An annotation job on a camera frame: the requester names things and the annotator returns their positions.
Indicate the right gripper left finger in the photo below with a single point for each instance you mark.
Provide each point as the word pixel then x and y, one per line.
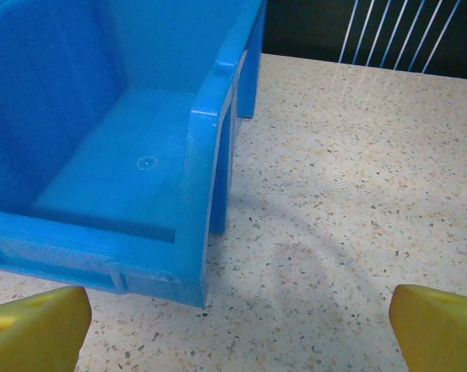
pixel 35 333

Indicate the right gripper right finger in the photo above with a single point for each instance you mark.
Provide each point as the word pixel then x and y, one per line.
pixel 439 337

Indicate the blue plastic bin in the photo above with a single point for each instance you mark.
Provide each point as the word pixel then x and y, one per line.
pixel 101 155

